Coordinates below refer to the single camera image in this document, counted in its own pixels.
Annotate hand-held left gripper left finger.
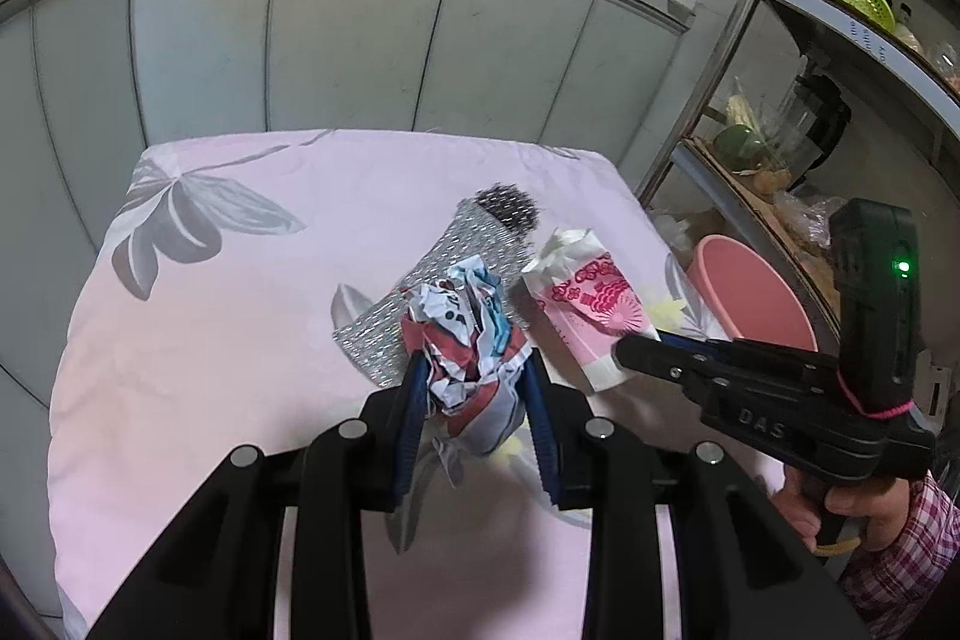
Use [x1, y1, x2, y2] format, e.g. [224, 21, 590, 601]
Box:
[86, 351, 436, 640]

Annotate pink plastic basin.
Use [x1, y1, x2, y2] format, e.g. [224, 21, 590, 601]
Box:
[685, 234, 819, 354]

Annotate printed paper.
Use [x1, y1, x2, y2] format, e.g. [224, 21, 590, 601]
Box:
[385, 257, 536, 555]

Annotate person's right forearm plaid sleeve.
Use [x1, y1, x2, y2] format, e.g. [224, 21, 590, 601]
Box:
[835, 469, 960, 635]

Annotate pink rubber band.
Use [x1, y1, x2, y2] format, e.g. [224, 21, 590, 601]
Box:
[834, 371, 913, 420]

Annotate red printed paper bag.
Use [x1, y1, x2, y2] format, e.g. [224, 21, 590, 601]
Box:
[519, 225, 663, 394]

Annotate metal storage rack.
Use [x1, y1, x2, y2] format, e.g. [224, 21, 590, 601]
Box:
[632, 0, 960, 390]

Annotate grey kitchen cabinet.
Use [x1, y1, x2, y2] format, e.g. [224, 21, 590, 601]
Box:
[0, 0, 704, 620]

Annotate pink floral cloth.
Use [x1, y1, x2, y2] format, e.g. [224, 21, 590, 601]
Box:
[45, 128, 755, 640]

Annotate white plastic bag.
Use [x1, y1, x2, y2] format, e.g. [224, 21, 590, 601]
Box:
[651, 209, 701, 255]

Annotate black blender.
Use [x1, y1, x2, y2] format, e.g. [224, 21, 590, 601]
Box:
[772, 73, 853, 189]

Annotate person's right hand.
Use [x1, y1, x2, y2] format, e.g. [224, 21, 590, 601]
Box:
[771, 464, 914, 552]

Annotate silver foil sheet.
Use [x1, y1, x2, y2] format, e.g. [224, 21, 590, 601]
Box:
[331, 198, 530, 387]

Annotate clear plastic bag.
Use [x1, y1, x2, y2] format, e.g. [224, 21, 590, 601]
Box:
[772, 189, 849, 253]

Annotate pale yellow vegetable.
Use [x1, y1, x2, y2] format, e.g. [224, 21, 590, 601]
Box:
[723, 93, 759, 132]

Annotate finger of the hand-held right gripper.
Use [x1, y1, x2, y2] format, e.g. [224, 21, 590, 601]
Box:
[613, 334, 717, 392]
[658, 328, 743, 357]

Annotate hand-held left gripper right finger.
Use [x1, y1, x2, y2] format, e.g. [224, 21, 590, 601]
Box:
[521, 355, 875, 640]

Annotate green round vegetable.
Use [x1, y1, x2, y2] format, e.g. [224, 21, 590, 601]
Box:
[712, 125, 768, 171]

